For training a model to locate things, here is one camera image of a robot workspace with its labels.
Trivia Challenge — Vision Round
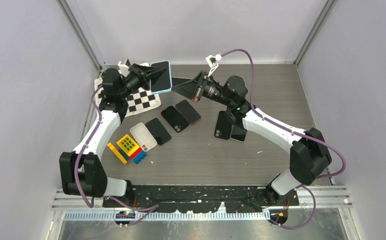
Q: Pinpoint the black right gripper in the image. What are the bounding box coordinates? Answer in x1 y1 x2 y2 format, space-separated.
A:
171 71 233 108

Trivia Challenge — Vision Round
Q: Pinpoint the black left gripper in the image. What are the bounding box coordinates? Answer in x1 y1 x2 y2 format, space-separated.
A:
119 64 168 100

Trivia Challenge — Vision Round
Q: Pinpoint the black phone purple edge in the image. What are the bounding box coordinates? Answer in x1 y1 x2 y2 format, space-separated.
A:
175 100 202 125

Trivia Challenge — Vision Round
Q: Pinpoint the black phone case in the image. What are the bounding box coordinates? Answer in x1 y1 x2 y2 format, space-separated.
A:
214 111 233 140
160 105 189 133

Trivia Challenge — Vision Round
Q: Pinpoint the beige phone case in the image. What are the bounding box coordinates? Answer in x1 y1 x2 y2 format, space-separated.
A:
129 122 158 152

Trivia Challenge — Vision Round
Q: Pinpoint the white edged black phone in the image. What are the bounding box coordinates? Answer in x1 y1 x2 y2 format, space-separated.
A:
230 125 248 143

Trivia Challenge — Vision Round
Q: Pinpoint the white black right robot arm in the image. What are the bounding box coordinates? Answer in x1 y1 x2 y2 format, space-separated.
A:
172 71 332 205

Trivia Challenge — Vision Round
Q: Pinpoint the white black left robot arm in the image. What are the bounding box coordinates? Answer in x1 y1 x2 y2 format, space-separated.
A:
59 63 170 207

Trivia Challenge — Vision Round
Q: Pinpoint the checkerboard calibration mat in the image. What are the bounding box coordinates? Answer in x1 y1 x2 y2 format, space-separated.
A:
93 77 162 117

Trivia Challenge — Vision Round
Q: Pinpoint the yellow red blue block house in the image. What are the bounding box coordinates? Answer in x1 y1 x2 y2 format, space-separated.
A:
116 134 147 164

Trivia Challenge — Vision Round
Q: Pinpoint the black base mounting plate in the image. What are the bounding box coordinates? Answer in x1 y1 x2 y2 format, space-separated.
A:
118 185 299 214

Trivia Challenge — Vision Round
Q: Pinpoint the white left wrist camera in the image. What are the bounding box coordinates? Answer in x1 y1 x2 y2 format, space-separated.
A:
117 58 131 77

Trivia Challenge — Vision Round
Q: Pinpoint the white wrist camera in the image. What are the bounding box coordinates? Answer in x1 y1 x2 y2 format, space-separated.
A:
205 53 222 78
117 58 131 77

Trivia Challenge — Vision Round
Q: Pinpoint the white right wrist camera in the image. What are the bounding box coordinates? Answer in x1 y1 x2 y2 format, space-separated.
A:
205 53 222 78

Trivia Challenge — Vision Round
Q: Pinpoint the aluminium frame rail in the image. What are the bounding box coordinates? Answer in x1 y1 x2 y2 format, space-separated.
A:
51 186 353 222

